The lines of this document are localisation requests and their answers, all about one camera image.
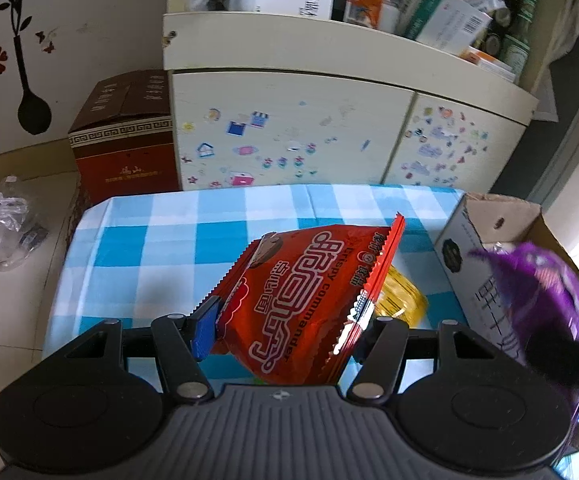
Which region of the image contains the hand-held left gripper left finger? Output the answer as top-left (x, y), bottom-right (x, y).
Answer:
top-left (62, 296), bottom-right (221, 403)

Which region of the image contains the green bottle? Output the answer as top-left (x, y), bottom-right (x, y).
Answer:
top-left (498, 0), bottom-right (539, 75)

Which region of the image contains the blue white checked tablecloth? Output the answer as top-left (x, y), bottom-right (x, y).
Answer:
top-left (42, 183), bottom-right (471, 392)

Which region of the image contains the grey hanging cloth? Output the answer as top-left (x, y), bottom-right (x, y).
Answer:
top-left (533, 0), bottom-right (579, 122)

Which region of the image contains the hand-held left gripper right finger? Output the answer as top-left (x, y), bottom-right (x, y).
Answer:
top-left (347, 316), bottom-right (501, 403)

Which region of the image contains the white orange flat box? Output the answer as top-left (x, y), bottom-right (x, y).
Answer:
top-left (461, 47), bottom-right (518, 84)

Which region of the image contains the red cardboard box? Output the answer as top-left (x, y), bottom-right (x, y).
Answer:
top-left (67, 69), bottom-right (181, 212)

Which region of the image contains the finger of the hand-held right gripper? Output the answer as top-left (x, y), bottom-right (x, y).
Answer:
top-left (521, 331), bottom-right (579, 397)

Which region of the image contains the purple snack packet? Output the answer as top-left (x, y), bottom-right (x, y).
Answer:
top-left (469, 241), bottom-right (579, 362)

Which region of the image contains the red snack packet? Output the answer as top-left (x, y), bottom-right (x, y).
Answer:
top-left (194, 214), bottom-right (406, 387)

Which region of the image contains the orange small box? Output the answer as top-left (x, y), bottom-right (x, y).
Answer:
top-left (343, 0), bottom-right (401, 32)

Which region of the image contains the cream cabinet with stickers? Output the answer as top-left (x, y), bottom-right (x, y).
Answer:
top-left (162, 0), bottom-right (541, 193)

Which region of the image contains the yellow snack packet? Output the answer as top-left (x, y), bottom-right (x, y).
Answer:
top-left (369, 262), bottom-right (429, 332)

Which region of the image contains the white green printed box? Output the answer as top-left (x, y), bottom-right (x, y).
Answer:
top-left (403, 0), bottom-right (494, 55)

